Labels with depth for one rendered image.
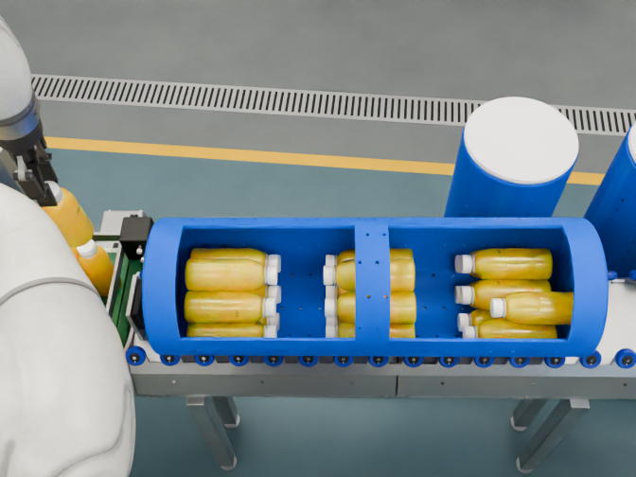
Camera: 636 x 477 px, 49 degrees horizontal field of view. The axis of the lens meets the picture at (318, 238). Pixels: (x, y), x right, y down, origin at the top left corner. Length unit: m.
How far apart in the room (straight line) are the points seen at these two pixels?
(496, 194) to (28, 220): 1.26
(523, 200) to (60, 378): 1.38
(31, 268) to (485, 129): 1.35
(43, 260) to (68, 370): 0.14
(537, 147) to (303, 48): 1.94
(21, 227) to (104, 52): 3.01
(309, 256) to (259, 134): 1.64
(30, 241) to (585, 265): 1.01
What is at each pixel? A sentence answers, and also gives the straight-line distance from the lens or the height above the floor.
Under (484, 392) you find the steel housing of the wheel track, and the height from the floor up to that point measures 0.85.
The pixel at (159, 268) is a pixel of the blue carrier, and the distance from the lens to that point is 1.36.
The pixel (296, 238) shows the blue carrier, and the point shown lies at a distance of 1.55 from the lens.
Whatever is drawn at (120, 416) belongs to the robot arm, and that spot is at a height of 1.84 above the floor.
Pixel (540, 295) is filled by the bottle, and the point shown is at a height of 1.13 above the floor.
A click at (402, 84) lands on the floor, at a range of 3.36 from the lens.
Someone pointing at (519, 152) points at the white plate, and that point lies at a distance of 1.78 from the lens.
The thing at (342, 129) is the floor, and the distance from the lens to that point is 3.16.
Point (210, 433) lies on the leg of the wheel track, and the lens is 2.11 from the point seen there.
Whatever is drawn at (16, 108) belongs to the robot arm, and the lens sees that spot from 1.07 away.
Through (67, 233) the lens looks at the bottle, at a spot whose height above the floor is 1.27.
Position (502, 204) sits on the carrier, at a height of 0.94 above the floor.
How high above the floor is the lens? 2.37
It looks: 57 degrees down
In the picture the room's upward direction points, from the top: 3 degrees counter-clockwise
